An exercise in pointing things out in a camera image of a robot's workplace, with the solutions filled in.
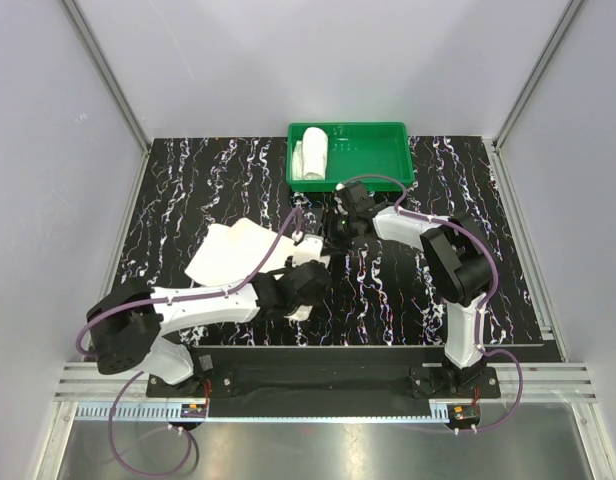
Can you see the black marble pattern mat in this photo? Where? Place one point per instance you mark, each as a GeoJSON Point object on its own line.
{"type": "Point", "coordinates": [382, 293]}

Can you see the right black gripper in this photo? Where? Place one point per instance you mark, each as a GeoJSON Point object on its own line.
{"type": "Point", "coordinates": [335, 232]}

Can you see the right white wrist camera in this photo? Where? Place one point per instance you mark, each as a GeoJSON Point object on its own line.
{"type": "Point", "coordinates": [340, 195]}

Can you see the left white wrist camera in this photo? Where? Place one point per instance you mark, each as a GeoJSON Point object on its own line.
{"type": "Point", "coordinates": [309, 248]}

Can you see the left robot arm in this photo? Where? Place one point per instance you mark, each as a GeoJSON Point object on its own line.
{"type": "Point", "coordinates": [130, 325]}

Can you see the aluminium frame post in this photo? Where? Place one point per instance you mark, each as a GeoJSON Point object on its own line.
{"type": "Point", "coordinates": [92, 47]}
{"type": "Point", "coordinates": [554, 42]}

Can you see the green plastic tray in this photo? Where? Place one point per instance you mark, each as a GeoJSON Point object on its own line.
{"type": "Point", "coordinates": [378, 152]}

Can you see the white towel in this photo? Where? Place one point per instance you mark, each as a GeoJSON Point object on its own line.
{"type": "Point", "coordinates": [229, 254]}
{"type": "Point", "coordinates": [310, 156]}

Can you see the right aluminium frame post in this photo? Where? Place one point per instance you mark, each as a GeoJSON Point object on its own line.
{"type": "Point", "coordinates": [554, 42]}

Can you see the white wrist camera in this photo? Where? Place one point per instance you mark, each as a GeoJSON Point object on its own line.
{"type": "Point", "coordinates": [309, 248]}
{"type": "Point", "coordinates": [340, 195]}

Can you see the left aluminium frame post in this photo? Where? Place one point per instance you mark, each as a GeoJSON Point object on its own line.
{"type": "Point", "coordinates": [92, 47]}

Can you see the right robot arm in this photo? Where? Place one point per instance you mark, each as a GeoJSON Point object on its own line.
{"type": "Point", "coordinates": [461, 266]}

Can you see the white slotted cable duct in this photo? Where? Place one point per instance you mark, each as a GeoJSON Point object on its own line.
{"type": "Point", "coordinates": [151, 411]}

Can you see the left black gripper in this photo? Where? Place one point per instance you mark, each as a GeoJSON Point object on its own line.
{"type": "Point", "coordinates": [298, 298]}

